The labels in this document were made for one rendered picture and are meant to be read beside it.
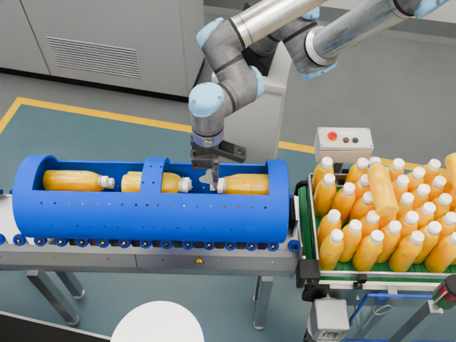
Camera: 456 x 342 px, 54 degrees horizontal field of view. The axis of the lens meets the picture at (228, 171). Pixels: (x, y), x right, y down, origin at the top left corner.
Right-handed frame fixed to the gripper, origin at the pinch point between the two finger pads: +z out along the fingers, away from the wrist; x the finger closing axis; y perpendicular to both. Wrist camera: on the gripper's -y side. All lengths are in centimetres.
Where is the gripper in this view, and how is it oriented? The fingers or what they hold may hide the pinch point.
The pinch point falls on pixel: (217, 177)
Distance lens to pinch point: 144.5
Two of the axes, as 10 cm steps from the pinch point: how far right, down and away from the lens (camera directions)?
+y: -10.0, -0.2, 0.2
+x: -0.2, 8.1, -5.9
